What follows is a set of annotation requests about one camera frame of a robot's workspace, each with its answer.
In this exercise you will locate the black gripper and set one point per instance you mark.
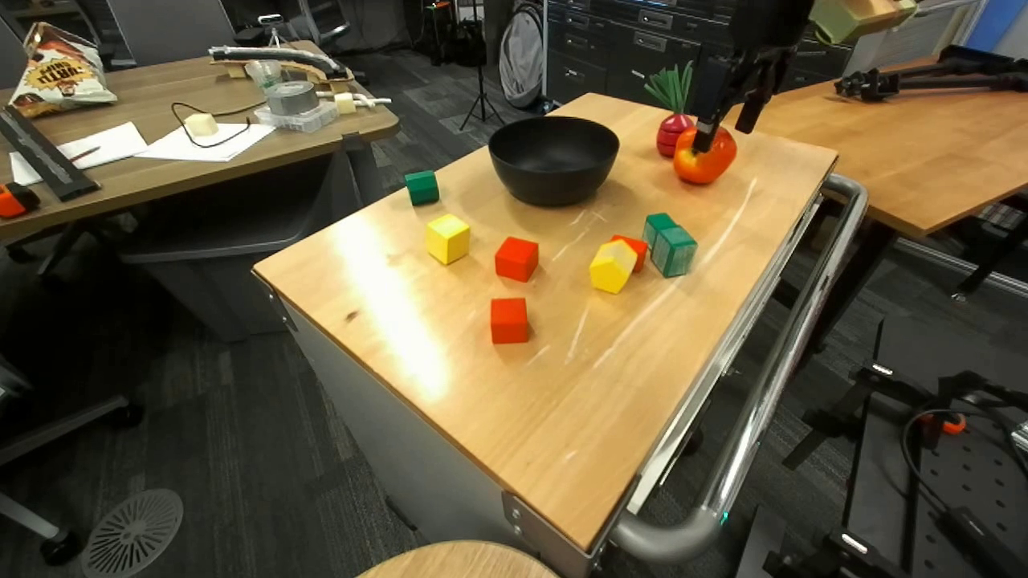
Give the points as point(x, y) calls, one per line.
point(758, 33)

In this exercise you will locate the orange red toy apple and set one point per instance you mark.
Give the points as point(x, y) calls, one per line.
point(702, 164)

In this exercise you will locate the red cube block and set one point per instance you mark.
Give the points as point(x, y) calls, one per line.
point(508, 321)
point(514, 259)

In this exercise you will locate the yellow cube block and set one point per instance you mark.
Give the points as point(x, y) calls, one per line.
point(447, 240)

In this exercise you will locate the small green block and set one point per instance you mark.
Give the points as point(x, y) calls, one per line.
point(422, 186)

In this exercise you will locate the red toy radish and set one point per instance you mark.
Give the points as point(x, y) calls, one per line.
point(671, 88)

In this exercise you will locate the black bowl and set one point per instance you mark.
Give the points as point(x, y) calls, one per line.
point(554, 163)

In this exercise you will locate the dark drawer cabinet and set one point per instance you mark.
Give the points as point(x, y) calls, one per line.
point(610, 46)

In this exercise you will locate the green double block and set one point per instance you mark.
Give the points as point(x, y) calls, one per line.
point(668, 246)

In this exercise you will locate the wooden side table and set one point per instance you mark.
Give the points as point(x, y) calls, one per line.
point(922, 158)

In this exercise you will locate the yellow block by orange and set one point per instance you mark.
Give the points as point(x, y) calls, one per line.
point(610, 264)

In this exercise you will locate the white metal cart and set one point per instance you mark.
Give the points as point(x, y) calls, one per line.
point(551, 442)

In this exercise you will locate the grey tape roll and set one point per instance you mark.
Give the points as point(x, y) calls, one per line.
point(291, 98)

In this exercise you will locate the wooden office desk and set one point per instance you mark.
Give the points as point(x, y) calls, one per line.
point(146, 98)

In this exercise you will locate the round wooden stool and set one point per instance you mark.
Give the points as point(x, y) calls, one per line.
point(461, 559)

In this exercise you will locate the white paper sheets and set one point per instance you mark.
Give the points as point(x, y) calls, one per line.
point(227, 142)

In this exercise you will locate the snack chip bag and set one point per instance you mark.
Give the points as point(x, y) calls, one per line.
point(63, 67)

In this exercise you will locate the chrome cart handle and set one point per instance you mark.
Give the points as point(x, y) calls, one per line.
point(710, 516)

